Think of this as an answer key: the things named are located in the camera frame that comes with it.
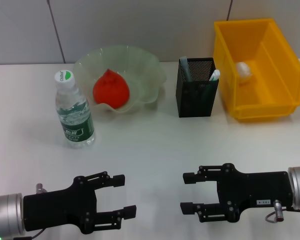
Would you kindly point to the white paper ball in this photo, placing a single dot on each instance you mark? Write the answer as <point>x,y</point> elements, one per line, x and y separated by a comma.
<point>244,71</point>

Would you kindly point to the clear water bottle green label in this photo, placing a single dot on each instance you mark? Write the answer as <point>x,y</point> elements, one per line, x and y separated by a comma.
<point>75,112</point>

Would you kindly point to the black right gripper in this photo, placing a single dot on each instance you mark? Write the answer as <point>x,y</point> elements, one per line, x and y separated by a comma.
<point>255,190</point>

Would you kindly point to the silver wrist plug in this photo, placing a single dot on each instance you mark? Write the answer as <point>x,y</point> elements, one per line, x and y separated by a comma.
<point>278,210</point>
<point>40,188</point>

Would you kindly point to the silver right wrist plug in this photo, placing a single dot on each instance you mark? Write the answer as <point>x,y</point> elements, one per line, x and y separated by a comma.
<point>278,210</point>

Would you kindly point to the yellow plastic bin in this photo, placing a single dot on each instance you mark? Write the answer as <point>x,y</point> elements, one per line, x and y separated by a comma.
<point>272,95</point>

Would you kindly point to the grey marker pen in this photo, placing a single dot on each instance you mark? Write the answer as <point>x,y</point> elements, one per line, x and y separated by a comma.
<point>186,68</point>

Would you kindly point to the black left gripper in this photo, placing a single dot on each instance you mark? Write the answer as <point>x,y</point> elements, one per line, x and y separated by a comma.
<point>57,210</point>

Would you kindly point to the translucent green fruit bowl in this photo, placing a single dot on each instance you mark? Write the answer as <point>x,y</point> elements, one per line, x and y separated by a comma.
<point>145,75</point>

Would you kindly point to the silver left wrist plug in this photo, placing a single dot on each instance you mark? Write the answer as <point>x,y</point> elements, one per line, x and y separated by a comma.
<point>40,188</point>

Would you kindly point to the black mesh pen holder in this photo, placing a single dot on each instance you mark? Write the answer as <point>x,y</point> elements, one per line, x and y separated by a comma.
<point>196,105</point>

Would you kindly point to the orange fruit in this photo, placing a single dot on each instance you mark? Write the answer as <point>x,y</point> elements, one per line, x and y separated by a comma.
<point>112,91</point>

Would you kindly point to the green toothbrush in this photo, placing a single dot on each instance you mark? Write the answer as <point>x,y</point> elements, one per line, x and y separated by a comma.
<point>215,75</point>

